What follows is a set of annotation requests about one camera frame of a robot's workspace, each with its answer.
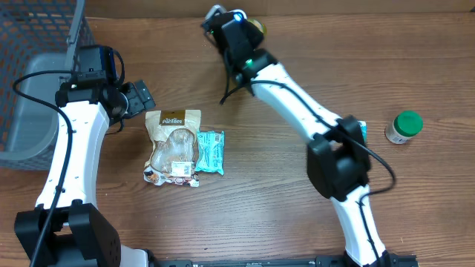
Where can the grey plastic mesh basket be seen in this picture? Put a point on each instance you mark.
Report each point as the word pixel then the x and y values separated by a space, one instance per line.
pixel 43 38

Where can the brown snack packet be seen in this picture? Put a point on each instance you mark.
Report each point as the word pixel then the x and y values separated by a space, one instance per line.
pixel 173 135

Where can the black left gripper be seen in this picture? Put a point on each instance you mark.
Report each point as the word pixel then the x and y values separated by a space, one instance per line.
pixel 136 104

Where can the small Kleenex tissue pack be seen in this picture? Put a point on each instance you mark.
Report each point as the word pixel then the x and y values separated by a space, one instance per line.
pixel 363 127

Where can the clear bottle with silver cap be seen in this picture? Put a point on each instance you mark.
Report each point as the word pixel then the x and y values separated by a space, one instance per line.
pixel 259 25

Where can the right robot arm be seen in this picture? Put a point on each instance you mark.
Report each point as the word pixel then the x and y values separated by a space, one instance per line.
pixel 338 160

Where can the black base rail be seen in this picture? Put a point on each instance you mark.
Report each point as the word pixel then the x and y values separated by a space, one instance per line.
pixel 391 260

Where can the green lid jar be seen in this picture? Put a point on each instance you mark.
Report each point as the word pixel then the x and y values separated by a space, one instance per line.
pixel 404 127

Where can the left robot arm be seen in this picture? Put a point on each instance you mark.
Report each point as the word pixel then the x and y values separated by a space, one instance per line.
pixel 66 228

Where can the teal tissue pack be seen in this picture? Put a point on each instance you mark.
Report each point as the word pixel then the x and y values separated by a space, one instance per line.
pixel 211 147

